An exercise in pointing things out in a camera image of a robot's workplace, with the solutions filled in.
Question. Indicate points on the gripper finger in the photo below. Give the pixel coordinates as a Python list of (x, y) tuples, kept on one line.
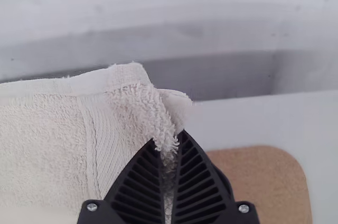
[(200, 187), (137, 187)]

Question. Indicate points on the pale towel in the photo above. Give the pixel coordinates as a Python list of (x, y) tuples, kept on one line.
[(52, 142)]

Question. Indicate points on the cork mat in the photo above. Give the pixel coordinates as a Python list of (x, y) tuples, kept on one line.
[(264, 181)]

